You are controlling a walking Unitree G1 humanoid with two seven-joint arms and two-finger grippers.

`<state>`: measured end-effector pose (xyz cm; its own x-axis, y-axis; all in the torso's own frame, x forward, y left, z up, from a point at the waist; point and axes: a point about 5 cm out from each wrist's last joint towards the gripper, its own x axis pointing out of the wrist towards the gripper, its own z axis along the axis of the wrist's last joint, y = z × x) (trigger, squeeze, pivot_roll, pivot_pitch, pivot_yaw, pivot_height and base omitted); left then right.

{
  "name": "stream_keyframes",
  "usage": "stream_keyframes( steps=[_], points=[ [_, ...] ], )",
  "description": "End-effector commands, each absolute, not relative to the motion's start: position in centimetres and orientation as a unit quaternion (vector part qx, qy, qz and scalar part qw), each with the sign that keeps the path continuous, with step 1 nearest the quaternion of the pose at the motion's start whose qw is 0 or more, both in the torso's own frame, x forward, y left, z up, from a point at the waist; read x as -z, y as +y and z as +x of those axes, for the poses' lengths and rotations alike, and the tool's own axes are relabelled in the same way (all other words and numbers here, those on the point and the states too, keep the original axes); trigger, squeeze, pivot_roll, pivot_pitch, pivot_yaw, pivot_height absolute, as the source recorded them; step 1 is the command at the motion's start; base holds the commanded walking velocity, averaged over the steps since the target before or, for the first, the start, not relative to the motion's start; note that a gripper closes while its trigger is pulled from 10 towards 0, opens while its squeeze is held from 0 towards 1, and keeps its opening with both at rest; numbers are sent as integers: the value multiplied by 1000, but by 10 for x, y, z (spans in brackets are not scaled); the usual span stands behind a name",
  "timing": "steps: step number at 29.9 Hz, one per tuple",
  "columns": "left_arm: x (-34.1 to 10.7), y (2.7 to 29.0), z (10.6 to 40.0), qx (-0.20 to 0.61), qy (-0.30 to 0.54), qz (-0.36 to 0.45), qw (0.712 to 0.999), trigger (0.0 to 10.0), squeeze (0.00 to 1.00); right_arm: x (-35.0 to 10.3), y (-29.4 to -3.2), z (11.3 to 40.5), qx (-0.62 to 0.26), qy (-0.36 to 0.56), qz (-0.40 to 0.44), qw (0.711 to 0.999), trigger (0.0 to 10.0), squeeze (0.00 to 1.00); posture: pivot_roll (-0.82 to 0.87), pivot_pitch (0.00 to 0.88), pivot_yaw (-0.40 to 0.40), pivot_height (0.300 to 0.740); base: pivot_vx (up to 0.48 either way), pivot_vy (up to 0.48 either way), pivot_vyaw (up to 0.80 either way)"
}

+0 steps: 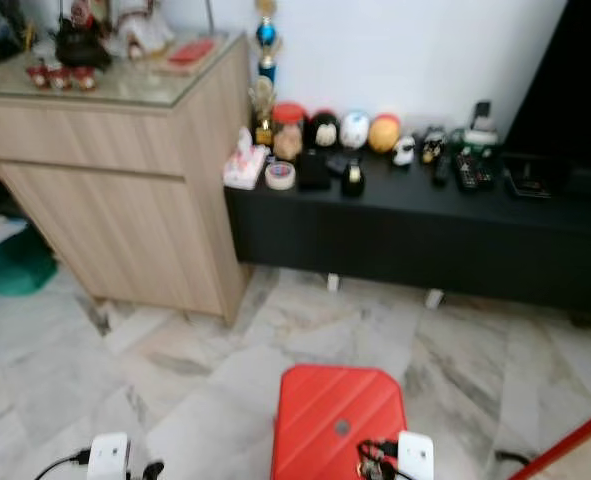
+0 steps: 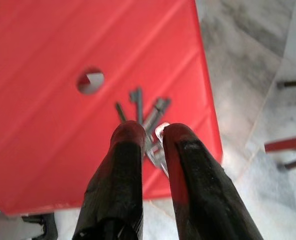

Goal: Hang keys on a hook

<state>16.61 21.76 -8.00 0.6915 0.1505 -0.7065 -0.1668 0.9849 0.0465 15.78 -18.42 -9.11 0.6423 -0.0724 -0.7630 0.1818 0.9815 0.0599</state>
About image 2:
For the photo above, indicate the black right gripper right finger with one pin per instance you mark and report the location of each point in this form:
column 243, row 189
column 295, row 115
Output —
column 200, row 190

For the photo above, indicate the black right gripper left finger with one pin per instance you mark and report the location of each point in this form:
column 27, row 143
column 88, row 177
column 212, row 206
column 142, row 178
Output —
column 122, row 155

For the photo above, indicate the silver key bunch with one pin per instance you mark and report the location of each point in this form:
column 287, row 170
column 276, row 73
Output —
column 137, row 105

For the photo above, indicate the red plastic stool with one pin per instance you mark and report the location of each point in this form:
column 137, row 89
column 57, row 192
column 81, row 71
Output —
column 50, row 125

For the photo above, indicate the marble pattern board red edge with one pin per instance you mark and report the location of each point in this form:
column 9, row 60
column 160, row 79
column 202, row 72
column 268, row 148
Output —
column 288, row 144

